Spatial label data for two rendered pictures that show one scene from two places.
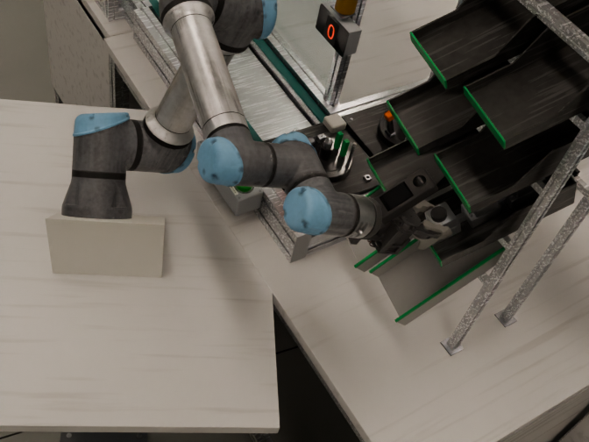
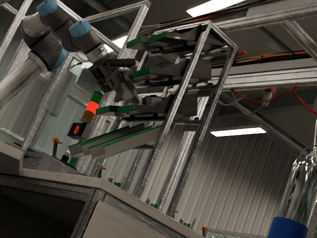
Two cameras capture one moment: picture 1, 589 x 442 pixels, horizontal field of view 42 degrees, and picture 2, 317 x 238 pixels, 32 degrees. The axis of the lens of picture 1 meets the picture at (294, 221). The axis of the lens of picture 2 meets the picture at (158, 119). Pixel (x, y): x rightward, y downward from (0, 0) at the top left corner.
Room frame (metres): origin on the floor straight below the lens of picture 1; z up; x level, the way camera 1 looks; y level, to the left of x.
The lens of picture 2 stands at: (-0.95, -0.63, 0.57)
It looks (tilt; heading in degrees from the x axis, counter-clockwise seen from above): 18 degrees up; 7
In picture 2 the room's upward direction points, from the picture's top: 23 degrees clockwise
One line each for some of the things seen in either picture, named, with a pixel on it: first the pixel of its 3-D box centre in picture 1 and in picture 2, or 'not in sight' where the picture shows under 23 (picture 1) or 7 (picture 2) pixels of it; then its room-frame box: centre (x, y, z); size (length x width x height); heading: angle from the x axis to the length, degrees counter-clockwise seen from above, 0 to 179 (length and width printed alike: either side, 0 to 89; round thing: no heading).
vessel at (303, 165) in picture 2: not in sight; (303, 183); (1.44, -1.03, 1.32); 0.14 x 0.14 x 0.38
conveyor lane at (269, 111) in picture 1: (267, 100); not in sight; (1.57, 0.15, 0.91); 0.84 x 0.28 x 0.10; 43
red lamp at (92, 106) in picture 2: not in sight; (92, 107); (1.55, 0.01, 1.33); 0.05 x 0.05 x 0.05
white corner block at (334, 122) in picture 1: (334, 125); not in sight; (1.47, -0.04, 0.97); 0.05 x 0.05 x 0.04; 43
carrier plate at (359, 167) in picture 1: (322, 164); not in sight; (1.33, -0.03, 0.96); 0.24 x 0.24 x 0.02; 43
